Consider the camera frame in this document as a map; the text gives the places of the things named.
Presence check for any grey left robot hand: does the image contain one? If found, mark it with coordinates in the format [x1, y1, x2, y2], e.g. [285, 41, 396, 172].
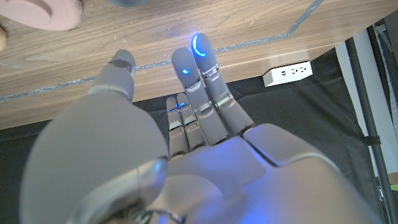
[17, 32, 381, 224]

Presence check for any black backdrop curtain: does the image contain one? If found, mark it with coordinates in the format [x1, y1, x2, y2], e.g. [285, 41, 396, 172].
[0, 46, 379, 224]

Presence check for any white power strip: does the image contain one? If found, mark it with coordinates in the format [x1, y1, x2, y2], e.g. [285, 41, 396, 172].
[262, 60, 313, 88]

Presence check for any black backdrop stand pole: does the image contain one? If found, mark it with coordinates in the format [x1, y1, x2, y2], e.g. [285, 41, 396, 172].
[344, 36, 397, 224]

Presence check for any small dark grey disc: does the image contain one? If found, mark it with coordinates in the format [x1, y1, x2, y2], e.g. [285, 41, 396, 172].
[104, 0, 149, 8]

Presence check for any dusty pink disc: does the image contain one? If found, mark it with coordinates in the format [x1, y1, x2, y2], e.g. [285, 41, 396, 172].
[0, 0, 83, 32]

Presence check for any large orange disc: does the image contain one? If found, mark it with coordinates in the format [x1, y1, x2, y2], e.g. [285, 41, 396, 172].
[0, 24, 7, 53]

